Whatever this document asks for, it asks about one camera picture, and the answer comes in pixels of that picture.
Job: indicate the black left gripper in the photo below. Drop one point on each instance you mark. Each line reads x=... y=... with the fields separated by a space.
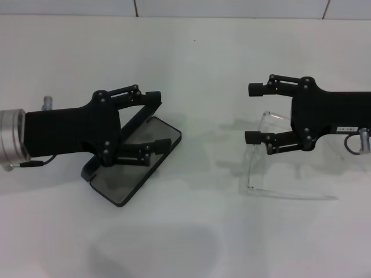
x=72 y=130

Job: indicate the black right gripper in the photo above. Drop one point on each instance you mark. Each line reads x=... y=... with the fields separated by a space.
x=324 y=113

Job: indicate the black glasses case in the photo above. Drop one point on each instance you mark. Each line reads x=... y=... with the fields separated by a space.
x=127 y=185

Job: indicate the clear white glasses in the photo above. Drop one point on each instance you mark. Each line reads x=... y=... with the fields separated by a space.
x=290 y=195

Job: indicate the silver connector stub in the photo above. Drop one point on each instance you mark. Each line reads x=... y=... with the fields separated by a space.
x=47 y=103

